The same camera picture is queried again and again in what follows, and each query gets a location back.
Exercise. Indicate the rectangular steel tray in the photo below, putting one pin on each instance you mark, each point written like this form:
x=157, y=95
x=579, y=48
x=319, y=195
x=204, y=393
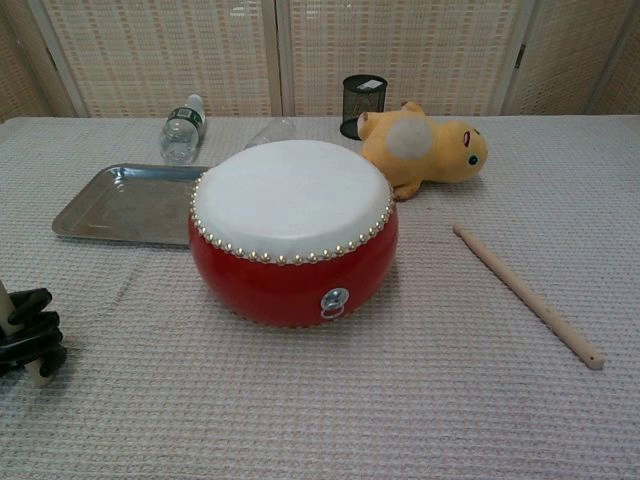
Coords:
x=125, y=205

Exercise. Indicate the yellow plush toy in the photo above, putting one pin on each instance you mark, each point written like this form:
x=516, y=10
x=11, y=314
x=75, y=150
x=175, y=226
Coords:
x=435, y=155

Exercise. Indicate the red drum white skin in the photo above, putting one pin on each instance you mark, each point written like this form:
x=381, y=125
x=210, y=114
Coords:
x=290, y=200

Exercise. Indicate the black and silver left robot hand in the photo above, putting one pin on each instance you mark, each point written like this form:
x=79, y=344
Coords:
x=30, y=345

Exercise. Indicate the white woven tablecloth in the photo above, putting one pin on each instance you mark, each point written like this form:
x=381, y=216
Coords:
x=350, y=400

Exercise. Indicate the bamboo folding screen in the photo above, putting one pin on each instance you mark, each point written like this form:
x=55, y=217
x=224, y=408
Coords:
x=175, y=50

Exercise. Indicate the clear water bottle green label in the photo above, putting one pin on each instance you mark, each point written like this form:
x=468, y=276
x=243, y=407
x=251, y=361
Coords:
x=180, y=135

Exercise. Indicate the clear plastic cup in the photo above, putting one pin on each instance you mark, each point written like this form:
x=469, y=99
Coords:
x=275, y=132

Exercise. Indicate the wooden drumstick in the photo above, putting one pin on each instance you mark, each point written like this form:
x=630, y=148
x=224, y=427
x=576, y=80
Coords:
x=525, y=295
x=4, y=310

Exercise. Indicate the black mesh pen holder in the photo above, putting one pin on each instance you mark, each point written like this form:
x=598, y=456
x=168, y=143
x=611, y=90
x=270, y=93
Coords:
x=362, y=102

